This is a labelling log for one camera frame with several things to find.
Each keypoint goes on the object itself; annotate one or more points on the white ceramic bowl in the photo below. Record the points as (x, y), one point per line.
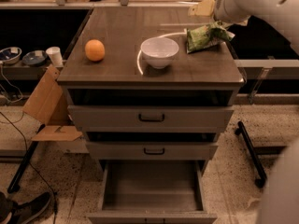
(159, 52)

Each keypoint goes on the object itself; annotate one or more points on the orange fruit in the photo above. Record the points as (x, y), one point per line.
(95, 50)

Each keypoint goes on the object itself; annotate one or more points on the top grey drawer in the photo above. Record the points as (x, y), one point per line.
(150, 119)

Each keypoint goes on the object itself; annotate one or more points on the black left stand leg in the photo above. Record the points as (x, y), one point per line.
(24, 157)

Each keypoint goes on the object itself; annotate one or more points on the bottom grey drawer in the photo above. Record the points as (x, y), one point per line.
(152, 192)

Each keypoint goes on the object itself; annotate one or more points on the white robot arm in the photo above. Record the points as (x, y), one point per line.
(280, 201)

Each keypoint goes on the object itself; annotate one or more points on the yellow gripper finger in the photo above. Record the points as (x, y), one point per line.
(204, 8)

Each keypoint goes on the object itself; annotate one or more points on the dark blue bowl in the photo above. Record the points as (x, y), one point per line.
(35, 58)

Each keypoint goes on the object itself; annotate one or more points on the black shoe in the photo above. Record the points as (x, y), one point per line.
(13, 213)

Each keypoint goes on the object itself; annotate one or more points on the black right stand leg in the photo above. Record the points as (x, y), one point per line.
(241, 130)

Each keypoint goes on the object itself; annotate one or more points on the green jalapeno chip bag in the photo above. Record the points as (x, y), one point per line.
(207, 36)

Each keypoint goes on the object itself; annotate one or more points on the grey drawer cabinet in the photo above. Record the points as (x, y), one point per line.
(204, 78)

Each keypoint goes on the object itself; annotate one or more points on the white paper cup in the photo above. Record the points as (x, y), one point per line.
(55, 56)

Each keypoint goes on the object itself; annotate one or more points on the middle grey drawer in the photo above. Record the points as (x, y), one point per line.
(151, 151)

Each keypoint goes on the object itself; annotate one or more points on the grey drawer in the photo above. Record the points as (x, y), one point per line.
(152, 192)
(150, 119)
(151, 151)

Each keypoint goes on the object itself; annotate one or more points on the light rimmed bowl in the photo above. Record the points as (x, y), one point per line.
(10, 55)

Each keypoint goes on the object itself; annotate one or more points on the black stand leg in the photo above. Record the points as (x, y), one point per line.
(24, 157)
(241, 130)

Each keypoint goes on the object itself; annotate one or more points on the brown cardboard box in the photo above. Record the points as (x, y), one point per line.
(47, 104)

